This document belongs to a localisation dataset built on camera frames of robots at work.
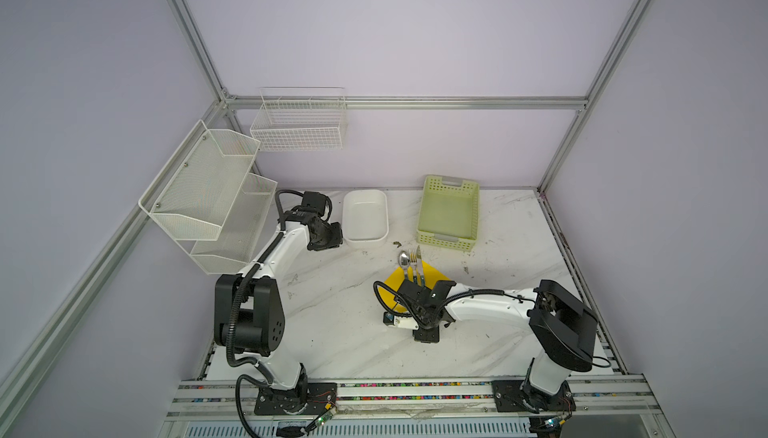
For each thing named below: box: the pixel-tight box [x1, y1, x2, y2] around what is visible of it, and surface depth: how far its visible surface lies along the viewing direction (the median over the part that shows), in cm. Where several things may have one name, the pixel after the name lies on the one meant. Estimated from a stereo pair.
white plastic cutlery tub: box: [342, 189, 389, 247], surface depth 113 cm
